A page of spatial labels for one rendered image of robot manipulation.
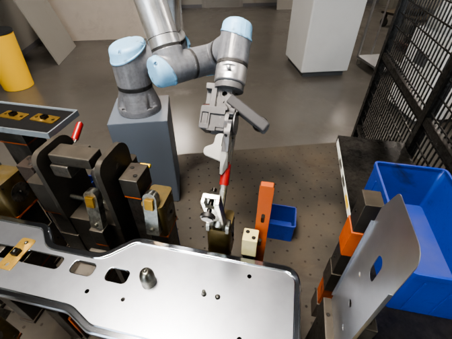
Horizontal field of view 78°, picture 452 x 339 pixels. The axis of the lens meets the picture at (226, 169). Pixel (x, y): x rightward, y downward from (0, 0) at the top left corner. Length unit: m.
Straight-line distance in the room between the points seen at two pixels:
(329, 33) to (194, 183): 3.32
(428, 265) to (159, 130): 0.84
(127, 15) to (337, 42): 3.81
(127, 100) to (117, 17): 5.25
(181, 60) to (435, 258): 0.74
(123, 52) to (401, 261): 0.85
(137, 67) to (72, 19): 5.50
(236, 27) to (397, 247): 0.54
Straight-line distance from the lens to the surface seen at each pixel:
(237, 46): 0.69
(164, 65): 0.70
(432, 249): 0.82
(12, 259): 0.85
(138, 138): 1.03
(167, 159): 1.07
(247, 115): 0.65
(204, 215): 0.51
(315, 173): 1.41
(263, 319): 0.63
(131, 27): 6.22
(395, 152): 1.08
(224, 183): 0.64
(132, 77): 0.97
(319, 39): 4.20
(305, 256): 1.08
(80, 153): 0.74
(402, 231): 0.39
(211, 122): 0.64
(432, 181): 0.85
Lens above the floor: 1.59
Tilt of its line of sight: 41 degrees down
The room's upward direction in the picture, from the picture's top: straight up
